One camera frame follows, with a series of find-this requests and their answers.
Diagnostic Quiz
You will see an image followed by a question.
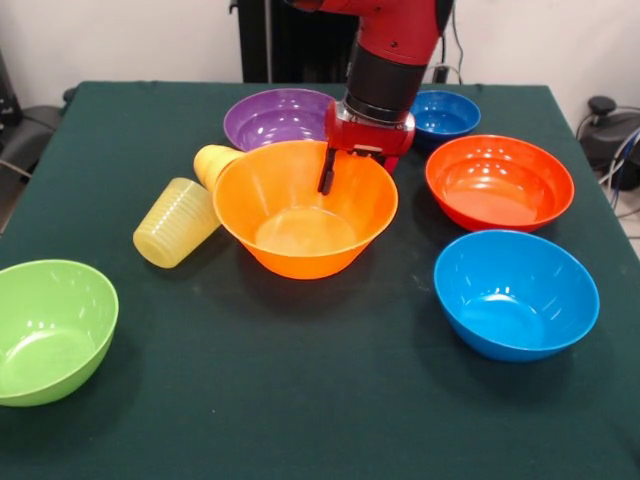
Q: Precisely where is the light blue plastic bowl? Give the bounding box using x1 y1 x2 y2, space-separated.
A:
433 229 601 364

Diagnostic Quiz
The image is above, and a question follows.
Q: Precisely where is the dark green table cloth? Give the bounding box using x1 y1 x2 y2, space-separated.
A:
0 81 640 480

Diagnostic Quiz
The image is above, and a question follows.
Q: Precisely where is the pale yellow ribbed cup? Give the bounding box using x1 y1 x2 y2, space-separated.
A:
132 177 222 270

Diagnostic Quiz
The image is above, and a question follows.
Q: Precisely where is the hanging wall cable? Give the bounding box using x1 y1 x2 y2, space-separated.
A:
439 9 464 85

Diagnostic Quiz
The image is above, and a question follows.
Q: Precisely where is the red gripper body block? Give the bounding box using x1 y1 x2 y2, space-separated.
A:
324 99 416 162

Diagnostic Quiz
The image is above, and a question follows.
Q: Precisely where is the small dark blue bowl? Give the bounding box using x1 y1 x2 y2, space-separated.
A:
409 90 482 152

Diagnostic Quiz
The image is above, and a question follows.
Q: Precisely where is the grey office chair base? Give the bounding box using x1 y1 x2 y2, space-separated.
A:
0 102 51 176

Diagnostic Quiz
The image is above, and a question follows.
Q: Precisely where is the red plastic bowl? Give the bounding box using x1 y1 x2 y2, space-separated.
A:
425 134 576 234

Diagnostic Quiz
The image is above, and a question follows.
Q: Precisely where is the large orange plastic bowl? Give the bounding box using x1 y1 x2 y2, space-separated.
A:
212 139 400 280

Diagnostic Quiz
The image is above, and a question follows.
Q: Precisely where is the yellow plastic cup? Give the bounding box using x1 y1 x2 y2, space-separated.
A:
193 144 246 194

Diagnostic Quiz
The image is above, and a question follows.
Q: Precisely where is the black office chair base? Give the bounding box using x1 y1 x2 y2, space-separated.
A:
575 95 640 171

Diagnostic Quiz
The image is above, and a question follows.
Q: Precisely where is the purple plastic bowl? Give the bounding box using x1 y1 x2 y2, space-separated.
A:
222 88 336 153

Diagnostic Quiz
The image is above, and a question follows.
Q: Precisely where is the green plastic bowl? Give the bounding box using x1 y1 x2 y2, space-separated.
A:
0 258 120 408

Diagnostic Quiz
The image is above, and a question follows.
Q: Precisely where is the tangle of floor cables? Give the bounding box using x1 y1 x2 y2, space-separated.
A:
597 127 640 219

